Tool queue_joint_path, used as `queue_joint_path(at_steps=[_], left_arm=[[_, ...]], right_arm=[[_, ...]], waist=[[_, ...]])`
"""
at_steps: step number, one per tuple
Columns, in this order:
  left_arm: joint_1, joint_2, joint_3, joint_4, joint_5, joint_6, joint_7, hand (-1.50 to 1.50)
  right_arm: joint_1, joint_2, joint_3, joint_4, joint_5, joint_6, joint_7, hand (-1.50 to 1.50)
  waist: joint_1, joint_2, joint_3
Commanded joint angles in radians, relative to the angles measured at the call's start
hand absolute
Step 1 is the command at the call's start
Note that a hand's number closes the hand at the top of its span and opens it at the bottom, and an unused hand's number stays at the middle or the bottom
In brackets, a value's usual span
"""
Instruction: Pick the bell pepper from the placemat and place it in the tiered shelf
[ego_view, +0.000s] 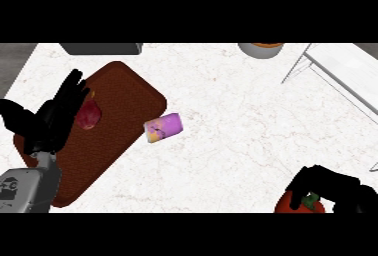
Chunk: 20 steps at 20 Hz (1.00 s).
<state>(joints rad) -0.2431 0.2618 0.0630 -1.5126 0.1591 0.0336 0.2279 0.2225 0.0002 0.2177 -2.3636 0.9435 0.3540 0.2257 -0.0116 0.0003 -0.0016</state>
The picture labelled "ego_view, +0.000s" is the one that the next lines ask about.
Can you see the pink purple can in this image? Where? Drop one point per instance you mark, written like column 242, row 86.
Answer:
column 162, row 127

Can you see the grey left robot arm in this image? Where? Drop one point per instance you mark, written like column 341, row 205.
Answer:
column 25, row 190

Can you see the brown placemat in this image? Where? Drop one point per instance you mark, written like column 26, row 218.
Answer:
column 118, row 110

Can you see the red tomato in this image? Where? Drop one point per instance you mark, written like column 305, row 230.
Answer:
column 304, row 207

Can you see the dark grey appliance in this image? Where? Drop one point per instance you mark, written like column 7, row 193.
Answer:
column 100, row 48

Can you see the white tiered shelf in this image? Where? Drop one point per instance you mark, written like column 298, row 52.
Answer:
column 344, row 73

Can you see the grey cup with orange top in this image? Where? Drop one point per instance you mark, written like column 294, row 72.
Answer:
column 260, row 50

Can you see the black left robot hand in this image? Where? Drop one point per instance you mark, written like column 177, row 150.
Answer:
column 48, row 123

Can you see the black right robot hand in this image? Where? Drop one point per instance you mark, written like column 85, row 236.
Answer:
column 339, row 186

